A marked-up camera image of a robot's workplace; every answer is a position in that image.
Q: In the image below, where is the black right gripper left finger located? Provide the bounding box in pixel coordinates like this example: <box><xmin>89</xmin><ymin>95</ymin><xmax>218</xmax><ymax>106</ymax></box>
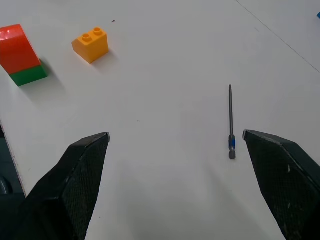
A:
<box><xmin>11</xmin><ymin>132</ymin><xmax>111</xmax><ymax>240</ymax></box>

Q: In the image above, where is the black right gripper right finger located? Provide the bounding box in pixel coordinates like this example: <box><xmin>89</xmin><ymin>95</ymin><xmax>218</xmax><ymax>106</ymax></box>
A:
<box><xmin>242</xmin><ymin>129</ymin><xmax>320</xmax><ymax>240</ymax></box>

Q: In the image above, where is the long screwdriver bit blue band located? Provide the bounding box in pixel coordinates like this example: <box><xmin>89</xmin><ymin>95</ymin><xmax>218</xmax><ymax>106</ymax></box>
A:
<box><xmin>227</xmin><ymin>84</ymin><xmax>237</xmax><ymax>160</ymax></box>

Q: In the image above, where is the green toy building brick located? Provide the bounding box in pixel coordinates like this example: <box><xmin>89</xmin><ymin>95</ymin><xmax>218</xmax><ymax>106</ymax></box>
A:
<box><xmin>9</xmin><ymin>58</ymin><xmax>49</xmax><ymax>88</ymax></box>

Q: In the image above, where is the yellow toy building brick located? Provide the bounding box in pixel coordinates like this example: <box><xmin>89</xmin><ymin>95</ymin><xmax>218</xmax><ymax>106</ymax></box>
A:
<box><xmin>71</xmin><ymin>26</ymin><xmax>110</xmax><ymax>65</ymax></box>

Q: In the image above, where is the red toy building brick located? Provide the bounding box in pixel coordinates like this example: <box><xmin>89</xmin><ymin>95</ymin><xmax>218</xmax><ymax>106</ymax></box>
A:
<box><xmin>0</xmin><ymin>23</ymin><xmax>42</xmax><ymax>75</ymax></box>

